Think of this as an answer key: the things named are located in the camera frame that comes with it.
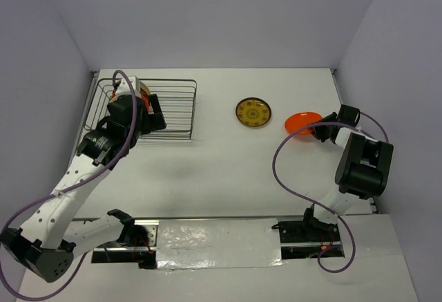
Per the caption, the orange plate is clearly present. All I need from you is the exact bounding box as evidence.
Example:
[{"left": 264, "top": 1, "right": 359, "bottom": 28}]
[
  {"left": 284, "top": 111, "right": 323, "bottom": 135},
  {"left": 107, "top": 88, "right": 150, "bottom": 115}
]

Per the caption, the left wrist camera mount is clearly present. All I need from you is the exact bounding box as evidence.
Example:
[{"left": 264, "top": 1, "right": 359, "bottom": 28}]
[{"left": 110, "top": 76, "right": 141, "bottom": 102}]

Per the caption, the metal wire dish rack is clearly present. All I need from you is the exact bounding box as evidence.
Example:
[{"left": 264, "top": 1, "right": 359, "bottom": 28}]
[{"left": 81, "top": 78, "right": 197, "bottom": 142}]

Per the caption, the black metal base rail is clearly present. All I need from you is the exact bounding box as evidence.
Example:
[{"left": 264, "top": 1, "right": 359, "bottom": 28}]
[{"left": 92, "top": 218, "right": 345, "bottom": 270}]

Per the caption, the silver foil sheet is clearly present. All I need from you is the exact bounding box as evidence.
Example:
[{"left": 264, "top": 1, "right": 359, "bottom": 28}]
[{"left": 156, "top": 218, "right": 282, "bottom": 270}]

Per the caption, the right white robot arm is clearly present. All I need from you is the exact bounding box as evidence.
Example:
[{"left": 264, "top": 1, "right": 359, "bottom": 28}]
[{"left": 296, "top": 104, "right": 394, "bottom": 241}]

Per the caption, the orange plate front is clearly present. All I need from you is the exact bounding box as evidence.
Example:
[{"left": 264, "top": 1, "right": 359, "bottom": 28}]
[{"left": 284, "top": 111, "right": 323, "bottom": 135}]

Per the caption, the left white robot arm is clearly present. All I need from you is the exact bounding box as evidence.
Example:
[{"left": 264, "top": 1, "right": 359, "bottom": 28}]
[{"left": 1, "top": 94, "right": 166, "bottom": 283}]

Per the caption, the yellow patterned plate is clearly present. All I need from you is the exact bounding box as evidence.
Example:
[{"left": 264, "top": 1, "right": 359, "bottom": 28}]
[{"left": 235, "top": 97, "right": 272, "bottom": 129}]

